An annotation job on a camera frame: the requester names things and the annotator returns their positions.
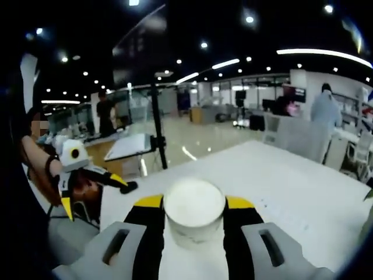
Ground white wall shelf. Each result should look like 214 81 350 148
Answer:
332 89 373 131

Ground person's left hand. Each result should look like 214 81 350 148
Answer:
71 176 103 203

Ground grey desk partition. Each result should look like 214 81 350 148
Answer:
278 115 332 165

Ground white table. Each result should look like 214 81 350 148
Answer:
98 139 373 280

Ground long curved ceiling light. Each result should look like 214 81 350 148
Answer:
276 48 373 69

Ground black wrist strap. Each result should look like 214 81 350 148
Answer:
45 154 61 179

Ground white tilted board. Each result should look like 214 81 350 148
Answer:
104 133 156 163

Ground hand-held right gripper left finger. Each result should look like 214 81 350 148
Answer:
52 194 166 280

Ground short ceiling light strip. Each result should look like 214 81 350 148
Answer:
40 99 81 105
175 72 200 85
211 58 241 71

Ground white office chair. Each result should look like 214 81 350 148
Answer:
346 130 373 179

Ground yellow wooden box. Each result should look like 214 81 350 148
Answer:
188 106 205 124

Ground round ceiling spotlights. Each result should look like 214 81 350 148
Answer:
26 4 370 99

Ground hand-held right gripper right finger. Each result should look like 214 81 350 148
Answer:
223 195 336 280

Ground black camera on tripod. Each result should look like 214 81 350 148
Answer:
234 90 248 130

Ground small black object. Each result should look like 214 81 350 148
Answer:
119 180 139 195

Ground person's head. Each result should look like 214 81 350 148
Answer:
26 105 50 120

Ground dark wall screen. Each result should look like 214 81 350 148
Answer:
281 83 308 105

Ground white vented cabinet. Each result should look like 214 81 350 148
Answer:
263 115 281 144

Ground floral paper cup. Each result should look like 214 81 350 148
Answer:
162 177 227 252

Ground person's black clothing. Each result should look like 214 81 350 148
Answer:
5 58 56 263

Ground black tripod stand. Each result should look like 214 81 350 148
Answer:
147 78 169 170

